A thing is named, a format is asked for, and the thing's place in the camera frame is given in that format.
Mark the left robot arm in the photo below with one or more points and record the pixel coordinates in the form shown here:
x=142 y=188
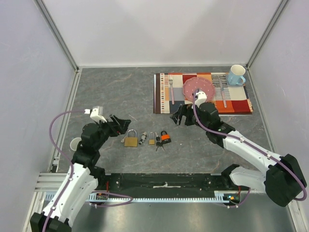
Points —
x=82 y=179

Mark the pink handled fork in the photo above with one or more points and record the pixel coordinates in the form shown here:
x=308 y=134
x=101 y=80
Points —
x=171 y=88

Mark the pink dotted plate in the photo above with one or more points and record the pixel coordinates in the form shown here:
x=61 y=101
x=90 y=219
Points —
x=201 y=84

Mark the small brass padlock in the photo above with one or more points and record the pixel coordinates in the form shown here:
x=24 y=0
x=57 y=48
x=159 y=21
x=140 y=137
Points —
x=151 y=138

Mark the orange black padlock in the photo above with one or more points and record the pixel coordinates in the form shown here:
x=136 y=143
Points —
x=165 y=137

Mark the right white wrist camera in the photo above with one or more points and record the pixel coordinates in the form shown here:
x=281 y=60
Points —
x=200 y=98

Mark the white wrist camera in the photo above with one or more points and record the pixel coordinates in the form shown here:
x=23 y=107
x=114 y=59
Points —
x=96 y=114
x=200 y=98

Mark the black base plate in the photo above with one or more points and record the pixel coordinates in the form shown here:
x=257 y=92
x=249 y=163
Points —
x=158 y=186

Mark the grey printed mug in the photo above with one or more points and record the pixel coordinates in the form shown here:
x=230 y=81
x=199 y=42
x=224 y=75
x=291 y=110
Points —
x=74 y=143

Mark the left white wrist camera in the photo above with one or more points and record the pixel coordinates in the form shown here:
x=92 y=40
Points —
x=96 y=114

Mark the light blue mug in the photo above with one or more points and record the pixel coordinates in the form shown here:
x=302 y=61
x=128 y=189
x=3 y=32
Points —
x=235 y=76

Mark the light blue cable duct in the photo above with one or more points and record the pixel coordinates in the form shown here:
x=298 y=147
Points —
x=219 y=197

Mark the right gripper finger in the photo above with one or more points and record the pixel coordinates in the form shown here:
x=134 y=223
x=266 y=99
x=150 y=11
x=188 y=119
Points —
x=176 y=119
x=182 y=110

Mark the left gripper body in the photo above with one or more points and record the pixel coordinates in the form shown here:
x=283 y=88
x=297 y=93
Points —
x=107 y=129

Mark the colourful patchwork placemat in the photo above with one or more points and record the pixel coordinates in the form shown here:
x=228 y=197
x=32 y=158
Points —
x=237 y=98

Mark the pink handled knife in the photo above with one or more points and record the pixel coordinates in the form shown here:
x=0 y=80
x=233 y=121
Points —
x=222 y=92

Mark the large brass padlock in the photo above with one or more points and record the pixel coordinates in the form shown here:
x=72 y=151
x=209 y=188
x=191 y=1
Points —
x=131 y=139

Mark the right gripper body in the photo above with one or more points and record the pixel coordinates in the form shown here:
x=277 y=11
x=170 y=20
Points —
x=186 y=115

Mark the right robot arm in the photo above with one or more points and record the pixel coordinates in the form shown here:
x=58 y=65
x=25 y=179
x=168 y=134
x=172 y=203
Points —
x=279 y=177

